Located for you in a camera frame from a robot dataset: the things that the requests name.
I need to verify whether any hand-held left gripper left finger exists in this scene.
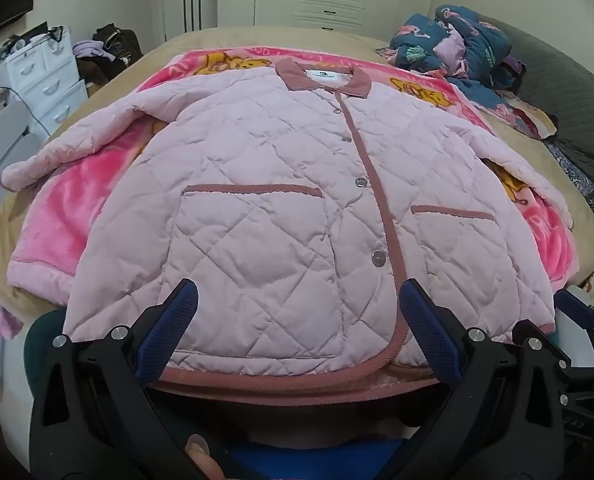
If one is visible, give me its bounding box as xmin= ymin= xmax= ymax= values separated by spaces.
xmin=29 ymin=278 xmax=213 ymax=480

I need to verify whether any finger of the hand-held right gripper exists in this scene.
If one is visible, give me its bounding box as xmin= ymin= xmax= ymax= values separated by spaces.
xmin=553 ymin=287 xmax=594 ymax=361
xmin=552 ymin=355 xmax=594 ymax=413

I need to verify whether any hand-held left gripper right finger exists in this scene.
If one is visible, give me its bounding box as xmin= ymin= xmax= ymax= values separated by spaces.
xmin=392 ymin=278 xmax=570 ymax=480

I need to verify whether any pink quilted jacket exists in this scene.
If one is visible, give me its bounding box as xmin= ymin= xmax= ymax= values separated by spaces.
xmin=1 ymin=57 xmax=575 ymax=403

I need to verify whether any person's left hand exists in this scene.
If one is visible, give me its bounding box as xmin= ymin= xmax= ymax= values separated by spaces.
xmin=184 ymin=432 xmax=224 ymax=480

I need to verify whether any dark floral cloth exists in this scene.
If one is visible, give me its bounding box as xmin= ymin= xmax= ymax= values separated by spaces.
xmin=547 ymin=142 xmax=594 ymax=211

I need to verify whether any pink cartoon printed blanket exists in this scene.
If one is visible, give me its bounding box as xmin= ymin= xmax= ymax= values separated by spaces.
xmin=7 ymin=46 xmax=580 ymax=341

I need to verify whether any red yellow patterned cloth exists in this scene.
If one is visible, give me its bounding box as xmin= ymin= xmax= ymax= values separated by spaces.
xmin=497 ymin=100 xmax=559 ymax=139

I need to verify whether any grey quilted headboard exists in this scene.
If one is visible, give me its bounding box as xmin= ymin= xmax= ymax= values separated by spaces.
xmin=492 ymin=15 xmax=594 ymax=221

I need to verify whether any white drawer cabinet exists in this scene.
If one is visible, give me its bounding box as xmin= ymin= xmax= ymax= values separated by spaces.
xmin=0 ymin=25 xmax=88 ymax=136

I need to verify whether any blue flamingo print quilt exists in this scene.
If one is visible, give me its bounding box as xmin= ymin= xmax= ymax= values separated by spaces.
xmin=374 ymin=5 xmax=560 ymax=138

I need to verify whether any black bag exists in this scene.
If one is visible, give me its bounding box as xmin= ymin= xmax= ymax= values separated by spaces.
xmin=77 ymin=23 xmax=144 ymax=86

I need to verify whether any bed with tan sheet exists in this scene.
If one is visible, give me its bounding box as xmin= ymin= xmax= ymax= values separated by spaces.
xmin=0 ymin=25 xmax=594 ymax=356

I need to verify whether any lavender garment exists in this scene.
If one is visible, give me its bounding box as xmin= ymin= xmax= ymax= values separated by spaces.
xmin=72 ymin=40 xmax=110 ymax=61

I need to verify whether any white door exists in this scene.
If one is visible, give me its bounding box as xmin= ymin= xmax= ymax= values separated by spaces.
xmin=162 ymin=0 xmax=220 ymax=43

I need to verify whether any black cable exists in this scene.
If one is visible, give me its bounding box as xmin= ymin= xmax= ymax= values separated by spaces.
xmin=0 ymin=79 xmax=52 ymax=137

